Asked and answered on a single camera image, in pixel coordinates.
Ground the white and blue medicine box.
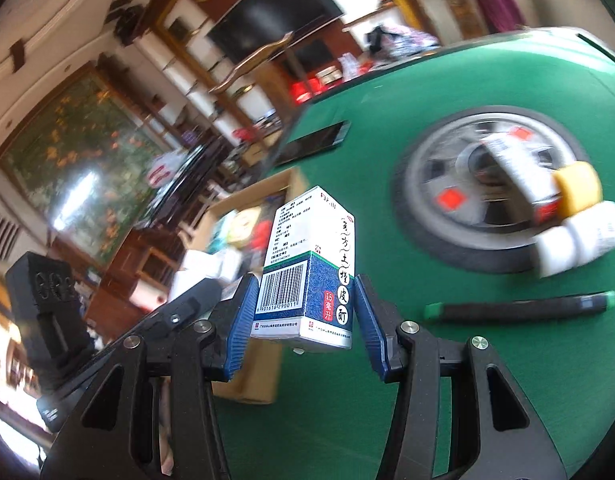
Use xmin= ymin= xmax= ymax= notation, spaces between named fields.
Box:
xmin=251 ymin=186 xmax=355 ymax=351

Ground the green-capped black marker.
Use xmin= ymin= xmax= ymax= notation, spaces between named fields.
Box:
xmin=423 ymin=290 xmax=615 ymax=323

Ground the grey box red end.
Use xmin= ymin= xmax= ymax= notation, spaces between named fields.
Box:
xmin=480 ymin=133 xmax=560 ymax=226

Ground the cardboard box tray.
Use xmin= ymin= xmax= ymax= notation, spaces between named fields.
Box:
xmin=169 ymin=167 xmax=308 ymax=404

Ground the flower landscape painting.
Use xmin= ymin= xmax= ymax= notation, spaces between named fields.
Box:
xmin=0 ymin=65 xmax=169 ymax=268

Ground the black folding table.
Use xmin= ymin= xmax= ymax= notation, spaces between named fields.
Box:
xmin=134 ymin=138 xmax=233 ymax=231

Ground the white red plastic bag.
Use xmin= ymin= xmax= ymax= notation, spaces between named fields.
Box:
xmin=146 ymin=148 xmax=188 ymax=188

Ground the black smartphone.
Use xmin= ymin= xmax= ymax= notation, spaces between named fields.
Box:
xmin=275 ymin=122 xmax=351 ymax=167

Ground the wooden armchair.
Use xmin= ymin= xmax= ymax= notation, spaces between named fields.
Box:
xmin=209 ymin=32 xmax=306 ymax=167

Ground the pile of clothes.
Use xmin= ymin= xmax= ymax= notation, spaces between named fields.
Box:
xmin=365 ymin=25 xmax=441 ymax=60

